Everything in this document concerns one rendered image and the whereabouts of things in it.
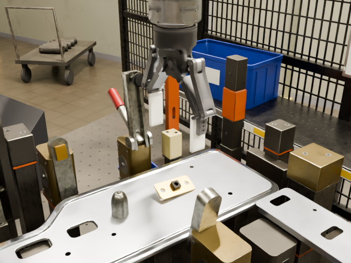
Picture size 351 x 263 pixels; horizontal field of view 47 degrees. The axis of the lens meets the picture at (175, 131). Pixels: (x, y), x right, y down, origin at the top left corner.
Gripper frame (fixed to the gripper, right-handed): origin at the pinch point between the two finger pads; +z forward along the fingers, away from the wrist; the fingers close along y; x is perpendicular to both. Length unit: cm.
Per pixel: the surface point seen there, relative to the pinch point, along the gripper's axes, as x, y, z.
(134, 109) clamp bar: -0.4, -14.9, 0.2
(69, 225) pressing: -22.0, -2.2, 13.6
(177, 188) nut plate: -0.5, 1.2, 12.0
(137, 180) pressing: -4.4, -8.1, 13.6
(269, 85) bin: 48, -20, 6
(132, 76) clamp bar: -0.7, -14.6, -7.4
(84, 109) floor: 95, -285, 112
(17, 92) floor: 57, -369, 112
